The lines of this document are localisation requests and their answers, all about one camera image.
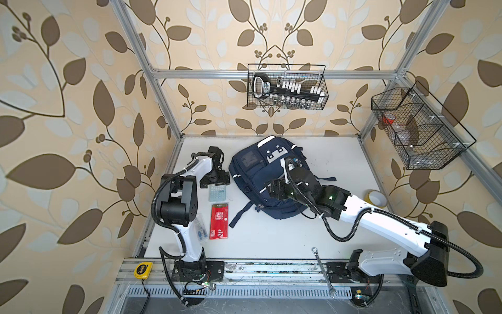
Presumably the navy blue backpack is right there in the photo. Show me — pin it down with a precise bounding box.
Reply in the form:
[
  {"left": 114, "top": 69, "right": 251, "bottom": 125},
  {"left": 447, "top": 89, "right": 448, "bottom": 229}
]
[{"left": 228, "top": 135, "right": 337, "bottom": 229}]

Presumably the red packaged item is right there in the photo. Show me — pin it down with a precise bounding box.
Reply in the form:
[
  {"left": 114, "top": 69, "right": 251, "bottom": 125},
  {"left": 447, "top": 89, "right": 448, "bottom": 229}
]
[{"left": 209, "top": 204, "right": 229, "bottom": 240}]

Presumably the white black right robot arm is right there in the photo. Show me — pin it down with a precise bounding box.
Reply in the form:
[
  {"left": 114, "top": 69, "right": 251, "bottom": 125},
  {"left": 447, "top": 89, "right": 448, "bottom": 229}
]
[{"left": 268, "top": 157, "right": 484, "bottom": 287}]

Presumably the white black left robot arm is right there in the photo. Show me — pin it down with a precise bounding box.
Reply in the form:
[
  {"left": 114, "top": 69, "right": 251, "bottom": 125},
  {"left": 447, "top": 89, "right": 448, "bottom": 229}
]
[{"left": 150, "top": 146, "right": 230, "bottom": 281}]

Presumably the clear blister pack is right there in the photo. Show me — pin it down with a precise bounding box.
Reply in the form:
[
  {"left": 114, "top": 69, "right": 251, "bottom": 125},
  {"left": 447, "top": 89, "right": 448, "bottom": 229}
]
[{"left": 193, "top": 213, "right": 209, "bottom": 245}]

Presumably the yellow tape roll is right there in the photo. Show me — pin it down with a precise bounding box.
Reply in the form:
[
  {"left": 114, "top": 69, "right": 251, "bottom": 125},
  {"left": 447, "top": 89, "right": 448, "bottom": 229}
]
[{"left": 365, "top": 190, "right": 388, "bottom": 208}]

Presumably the black socket set holder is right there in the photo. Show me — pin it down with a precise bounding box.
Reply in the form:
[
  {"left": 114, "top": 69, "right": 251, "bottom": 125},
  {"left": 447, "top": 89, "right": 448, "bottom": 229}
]
[{"left": 250, "top": 73, "right": 329, "bottom": 103}]

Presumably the silver combination wrench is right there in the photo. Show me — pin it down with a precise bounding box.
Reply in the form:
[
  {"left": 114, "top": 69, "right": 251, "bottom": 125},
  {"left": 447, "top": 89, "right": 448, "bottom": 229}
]
[{"left": 311, "top": 247, "right": 337, "bottom": 298}]

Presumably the yellow tape measure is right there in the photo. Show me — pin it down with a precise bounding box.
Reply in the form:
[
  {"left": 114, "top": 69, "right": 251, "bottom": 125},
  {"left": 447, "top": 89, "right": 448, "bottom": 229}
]
[{"left": 133, "top": 262, "right": 153, "bottom": 281}]

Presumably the black wire basket back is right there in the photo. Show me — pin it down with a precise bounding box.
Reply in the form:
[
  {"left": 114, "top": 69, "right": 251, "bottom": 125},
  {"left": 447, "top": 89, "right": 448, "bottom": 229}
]
[{"left": 247, "top": 63, "right": 329, "bottom": 111}]

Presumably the black wire basket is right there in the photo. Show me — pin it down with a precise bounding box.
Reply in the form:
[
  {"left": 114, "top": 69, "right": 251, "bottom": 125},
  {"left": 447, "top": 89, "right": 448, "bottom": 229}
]
[
  {"left": 371, "top": 81, "right": 477, "bottom": 170},
  {"left": 247, "top": 63, "right": 329, "bottom": 111}
]

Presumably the black wire basket right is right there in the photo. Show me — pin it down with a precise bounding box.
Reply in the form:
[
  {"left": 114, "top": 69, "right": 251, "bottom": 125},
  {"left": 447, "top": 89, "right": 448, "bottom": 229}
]
[{"left": 371, "top": 81, "right": 477, "bottom": 170}]

